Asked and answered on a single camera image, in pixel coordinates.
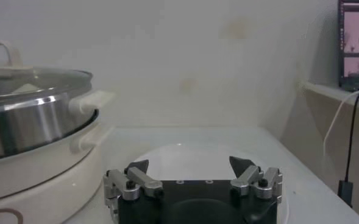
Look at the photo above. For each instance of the cream electric cooker base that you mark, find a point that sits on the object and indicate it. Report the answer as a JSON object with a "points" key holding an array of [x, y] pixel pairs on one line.
{"points": [[45, 182]]}

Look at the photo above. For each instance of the white oval plate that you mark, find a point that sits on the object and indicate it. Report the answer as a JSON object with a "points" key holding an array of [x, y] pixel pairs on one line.
{"points": [[191, 164]]}

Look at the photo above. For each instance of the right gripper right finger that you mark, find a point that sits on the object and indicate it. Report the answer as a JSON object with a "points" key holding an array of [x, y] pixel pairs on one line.
{"points": [[247, 178]]}

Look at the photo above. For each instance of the stainless steel steamer basket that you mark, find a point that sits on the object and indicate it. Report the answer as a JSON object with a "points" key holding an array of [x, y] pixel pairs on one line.
{"points": [[30, 124]]}

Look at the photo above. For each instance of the round glass pot lid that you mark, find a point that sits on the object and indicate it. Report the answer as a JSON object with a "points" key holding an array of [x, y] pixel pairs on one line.
{"points": [[45, 82]]}

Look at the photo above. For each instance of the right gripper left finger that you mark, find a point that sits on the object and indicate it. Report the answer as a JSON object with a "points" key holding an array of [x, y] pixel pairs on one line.
{"points": [[136, 179]]}

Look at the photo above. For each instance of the white side table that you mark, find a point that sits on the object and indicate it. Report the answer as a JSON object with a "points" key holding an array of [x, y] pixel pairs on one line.
{"points": [[334, 94]]}

